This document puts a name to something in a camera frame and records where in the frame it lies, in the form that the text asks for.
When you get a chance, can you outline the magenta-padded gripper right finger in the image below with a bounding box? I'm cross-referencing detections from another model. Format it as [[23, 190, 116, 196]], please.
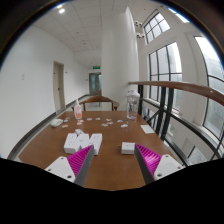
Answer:
[[133, 143, 185, 185]]

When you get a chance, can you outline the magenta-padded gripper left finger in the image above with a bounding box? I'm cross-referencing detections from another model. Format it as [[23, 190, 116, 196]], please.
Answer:
[[44, 144, 96, 188]]

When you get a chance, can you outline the white charger block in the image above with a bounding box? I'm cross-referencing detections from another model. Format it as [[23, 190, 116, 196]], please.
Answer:
[[117, 141, 137, 156]]

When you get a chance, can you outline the white power strip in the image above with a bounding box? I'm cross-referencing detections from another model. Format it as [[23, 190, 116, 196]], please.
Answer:
[[62, 132, 104, 157]]

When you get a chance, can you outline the white paper card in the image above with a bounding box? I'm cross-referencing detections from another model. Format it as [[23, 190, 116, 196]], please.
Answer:
[[139, 124, 156, 135]]

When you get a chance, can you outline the white bottle with orange label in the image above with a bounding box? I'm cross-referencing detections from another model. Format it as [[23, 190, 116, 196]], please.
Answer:
[[73, 98, 84, 121]]

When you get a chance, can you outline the wooden chair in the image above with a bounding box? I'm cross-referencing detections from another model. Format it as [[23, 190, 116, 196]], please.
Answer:
[[70, 95, 121, 112]]

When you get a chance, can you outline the pale side door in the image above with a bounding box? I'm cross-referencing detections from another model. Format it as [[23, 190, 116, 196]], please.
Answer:
[[52, 60, 67, 112]]

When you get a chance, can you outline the glazed double door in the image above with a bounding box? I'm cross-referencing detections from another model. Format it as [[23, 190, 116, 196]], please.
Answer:
[[88, 72, 103, 96]]

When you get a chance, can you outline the wooden-topped black railing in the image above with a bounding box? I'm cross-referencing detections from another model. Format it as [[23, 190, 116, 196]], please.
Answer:
[[127, 80, 224, 167]]

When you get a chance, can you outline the tall black-framed window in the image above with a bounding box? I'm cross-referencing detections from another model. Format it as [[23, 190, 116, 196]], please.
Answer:
[[147, 41, 184, 112]]

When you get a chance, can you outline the wide black-framed window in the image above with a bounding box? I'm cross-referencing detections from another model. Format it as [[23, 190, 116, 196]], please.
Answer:
[[194, 35, 224, 148]]

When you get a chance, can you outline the small arched window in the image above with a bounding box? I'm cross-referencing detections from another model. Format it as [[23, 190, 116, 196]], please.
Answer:
[[142, 12, 171, 45]]

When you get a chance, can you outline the white plug with cable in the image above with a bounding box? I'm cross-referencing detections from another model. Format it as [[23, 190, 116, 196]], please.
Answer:
[[74, 128, 86, 137]]

